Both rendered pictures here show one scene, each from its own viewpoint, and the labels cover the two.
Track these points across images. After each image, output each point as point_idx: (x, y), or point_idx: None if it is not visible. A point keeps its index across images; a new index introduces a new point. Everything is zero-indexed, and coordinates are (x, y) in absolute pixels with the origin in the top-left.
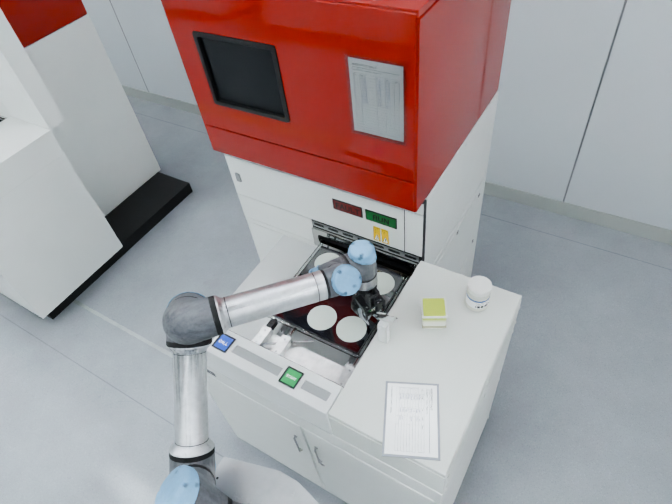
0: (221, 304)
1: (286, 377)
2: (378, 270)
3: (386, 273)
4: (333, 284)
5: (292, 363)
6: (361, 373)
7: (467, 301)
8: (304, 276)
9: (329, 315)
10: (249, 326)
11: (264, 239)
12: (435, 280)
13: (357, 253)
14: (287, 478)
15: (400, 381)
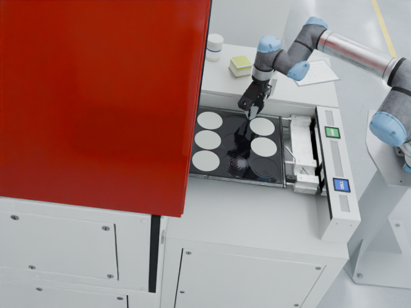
0: (396, 58)
1: (334, 134)
2: (197, 124)
3: (197, 118)
4: (327, 26)
5: (322, 135)
6: (301, 98)
7: (219, 55)
8: (335, 36)
9: (259, 142)
10: (290, 216)
11: (159, 283)
12: (203, 77)
13: (277, 40)
14: (369, 145)
15: (293, 80)
